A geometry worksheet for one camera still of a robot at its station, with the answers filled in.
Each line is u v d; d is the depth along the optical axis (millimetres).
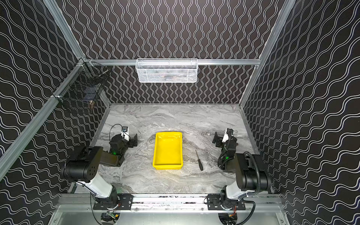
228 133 782
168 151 922
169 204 748
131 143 862
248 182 449
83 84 958
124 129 831
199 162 880
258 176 417
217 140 837
